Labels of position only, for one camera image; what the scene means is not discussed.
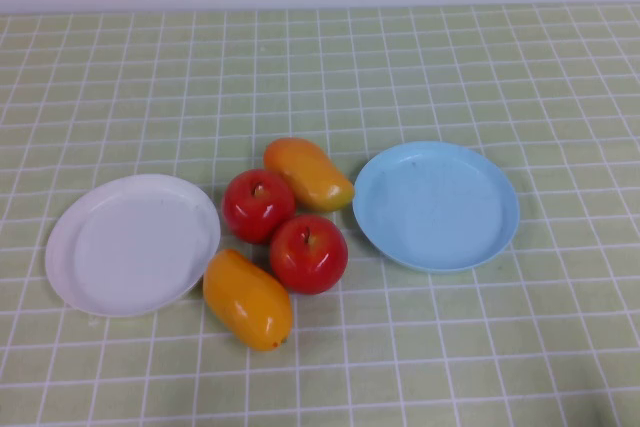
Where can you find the shiny red plastic apple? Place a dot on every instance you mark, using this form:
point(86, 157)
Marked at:
point(312, 264)
point(250, 219)

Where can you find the orange mango with red blush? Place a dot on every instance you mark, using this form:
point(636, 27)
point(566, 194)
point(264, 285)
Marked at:
point(305, 172)

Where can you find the plain yellow-orange mango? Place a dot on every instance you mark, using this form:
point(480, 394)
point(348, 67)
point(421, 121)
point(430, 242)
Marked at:
point(245, 302)

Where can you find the white round plastic plate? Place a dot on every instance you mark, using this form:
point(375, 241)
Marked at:
point(130, 247)

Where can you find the light blue round plate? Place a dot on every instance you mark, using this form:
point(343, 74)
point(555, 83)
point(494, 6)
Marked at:
point(435, 207)

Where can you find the green white checkered tablecloth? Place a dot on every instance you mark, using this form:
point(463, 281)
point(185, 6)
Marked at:
point(450, 347)

